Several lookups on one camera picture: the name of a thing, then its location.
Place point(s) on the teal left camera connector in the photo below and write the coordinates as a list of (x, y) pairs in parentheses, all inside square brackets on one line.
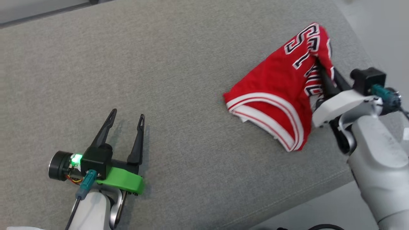
[(87, 183)]

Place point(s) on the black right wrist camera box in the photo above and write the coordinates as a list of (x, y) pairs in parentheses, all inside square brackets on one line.
[(367, 80)]

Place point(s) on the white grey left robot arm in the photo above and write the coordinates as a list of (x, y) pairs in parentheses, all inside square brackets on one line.
[(92, 210)]

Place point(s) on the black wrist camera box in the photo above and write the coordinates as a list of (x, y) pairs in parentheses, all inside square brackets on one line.
[(367, 80), (97, 159)]

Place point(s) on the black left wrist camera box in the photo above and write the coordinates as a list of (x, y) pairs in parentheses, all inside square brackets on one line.
[(97, 159)]

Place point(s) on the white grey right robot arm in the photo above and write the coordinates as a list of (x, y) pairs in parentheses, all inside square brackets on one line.
[(377, 153)]

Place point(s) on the grey fabric sofa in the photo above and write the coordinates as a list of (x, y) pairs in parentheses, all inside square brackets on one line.
[(191, 80)]

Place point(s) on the teal right camera connector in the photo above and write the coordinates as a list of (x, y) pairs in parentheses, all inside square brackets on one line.
[(385, 94)]

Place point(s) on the red white basketball jersey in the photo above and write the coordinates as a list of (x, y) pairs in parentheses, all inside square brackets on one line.
[(274, 92)]

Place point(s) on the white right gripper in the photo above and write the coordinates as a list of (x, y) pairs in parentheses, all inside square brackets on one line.
[(342, 103)]

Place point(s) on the teal camera connector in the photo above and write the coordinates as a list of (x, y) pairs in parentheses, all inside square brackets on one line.
[(87, 183), (385, 94)]

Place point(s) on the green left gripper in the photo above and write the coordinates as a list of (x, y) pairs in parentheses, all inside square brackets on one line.
[(124, 180)]

